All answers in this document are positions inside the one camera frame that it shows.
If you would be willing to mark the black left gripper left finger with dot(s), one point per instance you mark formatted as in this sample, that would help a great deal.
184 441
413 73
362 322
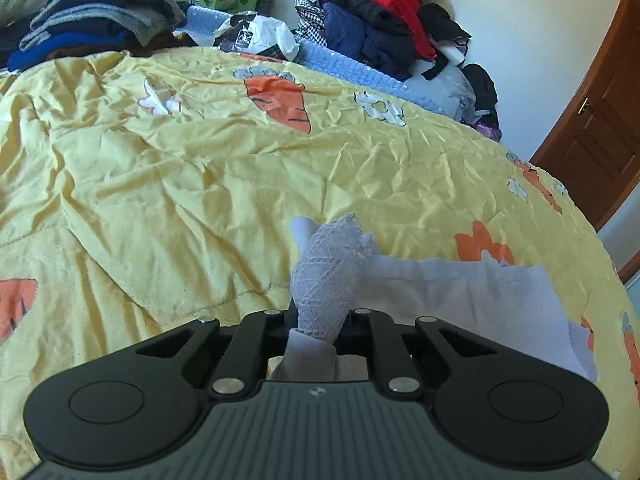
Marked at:
278 325

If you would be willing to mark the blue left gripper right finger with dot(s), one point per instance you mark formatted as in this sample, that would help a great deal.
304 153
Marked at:
355 337

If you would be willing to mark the lavender small garment with lace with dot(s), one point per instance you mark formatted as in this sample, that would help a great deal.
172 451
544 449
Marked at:
339 269

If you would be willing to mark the grey white bundled clothes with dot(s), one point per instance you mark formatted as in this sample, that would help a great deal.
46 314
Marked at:
467 95

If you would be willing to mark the black clothes pile top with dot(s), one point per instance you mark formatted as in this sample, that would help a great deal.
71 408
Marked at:
448 38

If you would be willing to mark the folded dark clothes stack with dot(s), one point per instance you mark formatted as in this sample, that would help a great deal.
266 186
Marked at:
73 27

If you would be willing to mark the yellow carrot print bedsheet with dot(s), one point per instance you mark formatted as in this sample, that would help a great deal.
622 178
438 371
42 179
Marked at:
140 193

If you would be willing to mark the black white printed bag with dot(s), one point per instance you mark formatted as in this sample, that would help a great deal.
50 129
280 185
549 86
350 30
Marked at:
256 34

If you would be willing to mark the navy blue quilted jacket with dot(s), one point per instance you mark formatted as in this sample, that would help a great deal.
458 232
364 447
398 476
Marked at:
366 32

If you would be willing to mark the brown wooden door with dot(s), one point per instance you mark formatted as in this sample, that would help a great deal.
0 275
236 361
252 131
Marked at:
593 148

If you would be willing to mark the light blue knitted blanket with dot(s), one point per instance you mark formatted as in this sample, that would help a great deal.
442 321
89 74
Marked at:
201 23

